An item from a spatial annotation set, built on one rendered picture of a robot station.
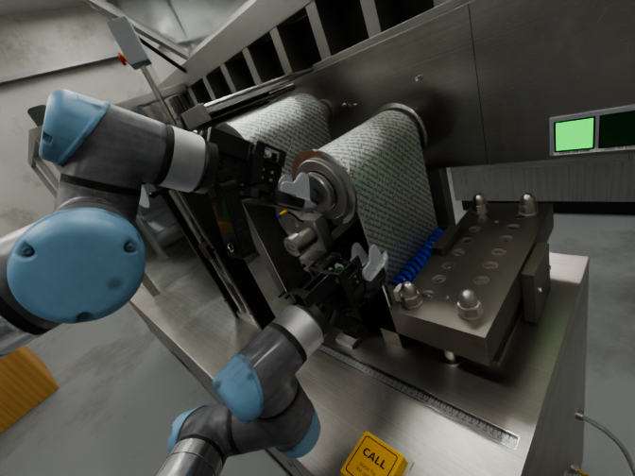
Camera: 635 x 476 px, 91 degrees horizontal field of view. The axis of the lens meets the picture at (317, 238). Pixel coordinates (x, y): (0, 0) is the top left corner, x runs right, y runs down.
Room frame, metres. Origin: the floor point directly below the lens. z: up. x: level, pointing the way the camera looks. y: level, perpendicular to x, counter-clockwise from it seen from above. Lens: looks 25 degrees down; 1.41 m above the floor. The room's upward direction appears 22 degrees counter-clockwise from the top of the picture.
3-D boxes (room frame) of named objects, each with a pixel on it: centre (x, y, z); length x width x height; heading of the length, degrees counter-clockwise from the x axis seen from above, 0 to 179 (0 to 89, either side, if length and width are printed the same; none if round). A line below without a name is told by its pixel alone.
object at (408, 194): (0.56, -0.18, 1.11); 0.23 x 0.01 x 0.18; 127
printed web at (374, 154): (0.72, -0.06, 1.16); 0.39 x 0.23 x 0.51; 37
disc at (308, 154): (0.54, -0.04, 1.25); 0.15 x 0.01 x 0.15; 37
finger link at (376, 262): (0.47, -0.08, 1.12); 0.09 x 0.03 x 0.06; 126
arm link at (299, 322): (0.38, 0.08, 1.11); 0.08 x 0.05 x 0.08; 37
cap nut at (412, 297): (0.43, -0.11, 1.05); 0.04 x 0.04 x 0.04
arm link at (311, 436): (0.33, 0.16, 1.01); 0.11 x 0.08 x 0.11; 80
